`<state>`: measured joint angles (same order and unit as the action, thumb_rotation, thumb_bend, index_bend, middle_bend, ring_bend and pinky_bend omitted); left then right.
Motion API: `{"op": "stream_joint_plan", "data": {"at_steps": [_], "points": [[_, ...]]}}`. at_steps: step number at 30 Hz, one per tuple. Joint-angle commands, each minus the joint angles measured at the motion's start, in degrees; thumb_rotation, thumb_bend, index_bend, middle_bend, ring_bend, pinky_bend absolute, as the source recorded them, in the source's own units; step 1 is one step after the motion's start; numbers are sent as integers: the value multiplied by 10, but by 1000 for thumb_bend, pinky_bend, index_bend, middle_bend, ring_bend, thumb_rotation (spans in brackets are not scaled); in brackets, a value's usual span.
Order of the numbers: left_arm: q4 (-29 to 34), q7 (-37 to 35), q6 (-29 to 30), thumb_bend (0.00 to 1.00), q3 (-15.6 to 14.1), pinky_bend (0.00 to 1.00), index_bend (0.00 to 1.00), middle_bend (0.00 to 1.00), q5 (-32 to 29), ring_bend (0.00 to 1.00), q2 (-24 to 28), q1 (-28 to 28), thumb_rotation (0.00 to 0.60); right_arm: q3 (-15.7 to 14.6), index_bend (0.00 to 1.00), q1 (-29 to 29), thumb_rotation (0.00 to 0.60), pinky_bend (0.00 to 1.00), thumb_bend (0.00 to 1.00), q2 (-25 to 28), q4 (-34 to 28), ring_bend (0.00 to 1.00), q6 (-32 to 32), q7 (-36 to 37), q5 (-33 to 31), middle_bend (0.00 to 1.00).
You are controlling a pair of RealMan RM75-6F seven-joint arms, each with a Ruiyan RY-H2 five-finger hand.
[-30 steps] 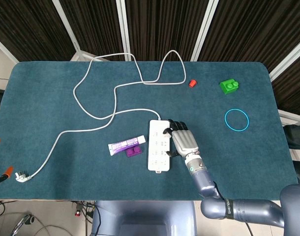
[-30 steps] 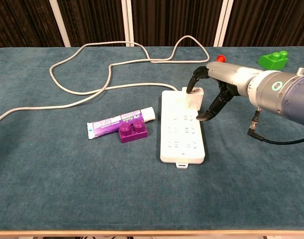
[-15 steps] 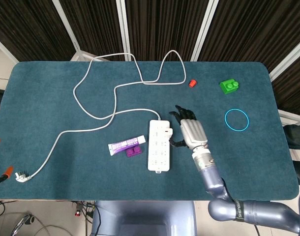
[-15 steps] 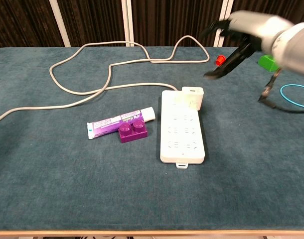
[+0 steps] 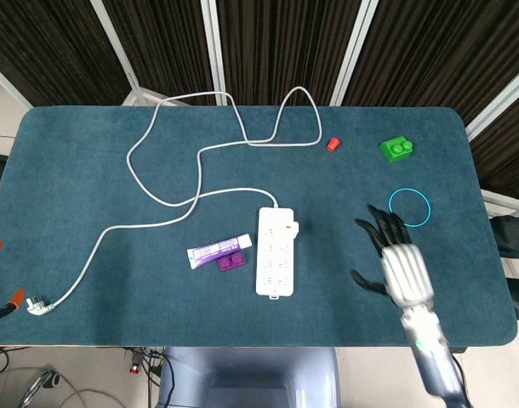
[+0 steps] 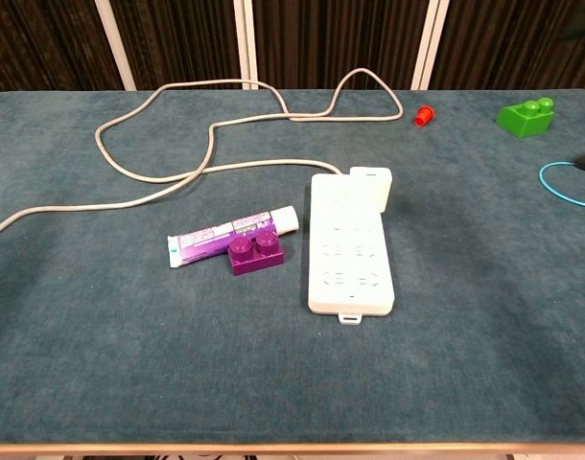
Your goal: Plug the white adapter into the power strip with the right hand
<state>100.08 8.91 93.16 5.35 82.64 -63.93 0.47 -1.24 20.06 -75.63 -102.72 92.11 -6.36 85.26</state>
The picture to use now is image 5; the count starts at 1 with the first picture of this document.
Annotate purple white toothpaste tube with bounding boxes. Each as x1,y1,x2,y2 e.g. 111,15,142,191
186,234,253,270

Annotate white power strip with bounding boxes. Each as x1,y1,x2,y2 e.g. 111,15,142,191
254,207,297,300

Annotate dark slatted screen white frame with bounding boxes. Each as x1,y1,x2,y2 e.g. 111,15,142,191
0,0,519,201

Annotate chrome metal leg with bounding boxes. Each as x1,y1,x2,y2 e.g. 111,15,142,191
20,369,60,408

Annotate white power cable with plug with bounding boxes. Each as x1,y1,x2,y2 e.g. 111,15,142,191
26,86,322,316

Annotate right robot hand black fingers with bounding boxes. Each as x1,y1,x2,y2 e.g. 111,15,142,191
350,203,436,309

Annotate teal table cloth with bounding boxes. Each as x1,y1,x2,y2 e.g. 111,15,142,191
0,105,519,348

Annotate green building block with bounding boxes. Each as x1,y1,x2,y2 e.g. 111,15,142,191
379,135,415,164

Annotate thin blue ring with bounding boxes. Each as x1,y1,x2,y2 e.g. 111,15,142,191
388,187,432,228

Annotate white metal rack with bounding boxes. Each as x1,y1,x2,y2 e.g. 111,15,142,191
480,189,519,220

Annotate purple building block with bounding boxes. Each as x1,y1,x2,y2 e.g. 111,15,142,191
217,252,247,273

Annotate grey-blue robot torso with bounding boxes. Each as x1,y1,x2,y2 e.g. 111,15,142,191
157,346,341,408

